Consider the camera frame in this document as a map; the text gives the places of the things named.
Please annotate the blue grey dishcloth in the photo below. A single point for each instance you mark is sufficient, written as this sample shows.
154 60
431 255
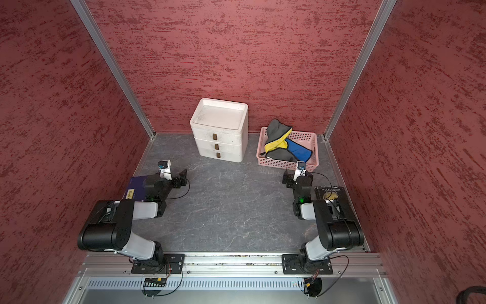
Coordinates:
298 152

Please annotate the right corner aluminium post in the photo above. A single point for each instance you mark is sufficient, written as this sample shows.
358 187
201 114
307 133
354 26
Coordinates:
374 33

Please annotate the corner aluminium post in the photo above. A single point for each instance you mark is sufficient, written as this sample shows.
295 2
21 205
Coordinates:
94 31
374 33

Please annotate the black book gold print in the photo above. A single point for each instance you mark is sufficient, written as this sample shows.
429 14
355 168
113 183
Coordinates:
330 193

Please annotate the purple book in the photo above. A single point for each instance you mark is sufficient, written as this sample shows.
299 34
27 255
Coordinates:
138 188

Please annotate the yellow grey dishcloth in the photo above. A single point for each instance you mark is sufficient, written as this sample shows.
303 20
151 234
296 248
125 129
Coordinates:
276 144

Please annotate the aluminium front rail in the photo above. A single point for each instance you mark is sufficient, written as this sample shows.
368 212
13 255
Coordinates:
237 264

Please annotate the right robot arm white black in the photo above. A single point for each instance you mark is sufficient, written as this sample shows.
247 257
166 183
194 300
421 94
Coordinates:
329 207

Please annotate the white three-drawer storage unit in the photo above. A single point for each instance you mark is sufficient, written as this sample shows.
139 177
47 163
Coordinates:
220 129

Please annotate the left corner aluminium post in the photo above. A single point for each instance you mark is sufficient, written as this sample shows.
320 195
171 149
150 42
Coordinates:
94 31

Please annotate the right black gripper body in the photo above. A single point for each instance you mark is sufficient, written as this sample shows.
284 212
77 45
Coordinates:
291 183

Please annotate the pink plastic basket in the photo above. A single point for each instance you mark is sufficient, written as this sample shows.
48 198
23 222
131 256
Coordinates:
303 145

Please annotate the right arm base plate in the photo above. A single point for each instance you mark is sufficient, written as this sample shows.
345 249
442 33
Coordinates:
292 264

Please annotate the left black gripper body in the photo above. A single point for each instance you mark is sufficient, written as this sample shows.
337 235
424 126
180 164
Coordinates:
175 183

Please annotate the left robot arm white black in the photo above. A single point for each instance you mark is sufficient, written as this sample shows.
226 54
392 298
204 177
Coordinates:
109 225

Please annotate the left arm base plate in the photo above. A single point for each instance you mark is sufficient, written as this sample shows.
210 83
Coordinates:
171 263

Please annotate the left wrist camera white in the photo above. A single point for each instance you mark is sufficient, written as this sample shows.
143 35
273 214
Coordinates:
164 167

